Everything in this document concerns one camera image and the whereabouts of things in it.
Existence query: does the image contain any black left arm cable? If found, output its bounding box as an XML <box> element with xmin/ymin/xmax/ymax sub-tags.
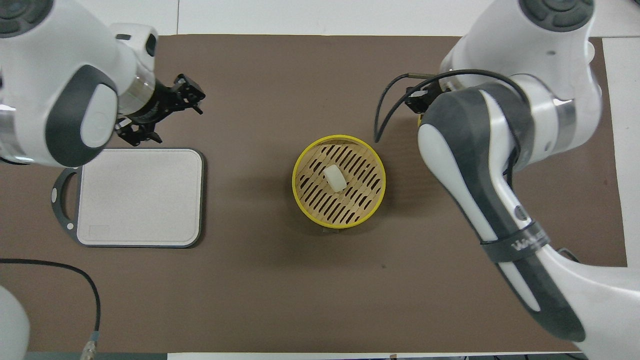
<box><xmin>0</xmin><ymin>258</ymin><xmax>102</xmax><ymax>360</ymax></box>

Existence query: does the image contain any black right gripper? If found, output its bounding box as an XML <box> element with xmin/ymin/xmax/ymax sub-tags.
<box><xmin>404</xmin><ymin>81</ymin><xmax>444</xmax><ymax>115</ymax></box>

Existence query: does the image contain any white steamed bun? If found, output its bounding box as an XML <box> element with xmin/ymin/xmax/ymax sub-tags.
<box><xmin>322</xmin><ymin>164</ymin><xmax>348</xmax><ymax>193</ymax></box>

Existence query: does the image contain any brown table mat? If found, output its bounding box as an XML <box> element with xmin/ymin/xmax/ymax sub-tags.
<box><xmin>0</xmin><ymin>34</ymin><xmax>628</xmax><ymax>353</ymax></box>

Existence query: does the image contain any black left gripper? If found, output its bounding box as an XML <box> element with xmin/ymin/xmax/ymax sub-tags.
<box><xmin>115</xmin><ymin>74</ymin><xmax>206</xmax><ymax>147</ymax></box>

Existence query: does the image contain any yellow bamboo steamer basket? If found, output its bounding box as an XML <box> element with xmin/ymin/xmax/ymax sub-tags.
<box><xmin>292</xmin><ymin>135</ymin><xmax>387</xmax><ymax>234</ymax></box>

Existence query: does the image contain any white cutting board grey rim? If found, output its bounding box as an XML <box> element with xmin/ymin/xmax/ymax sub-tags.
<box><xmin>51</xmin><ymin>147</ymin><xmax>206</xmax><ymax>249</ymax></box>

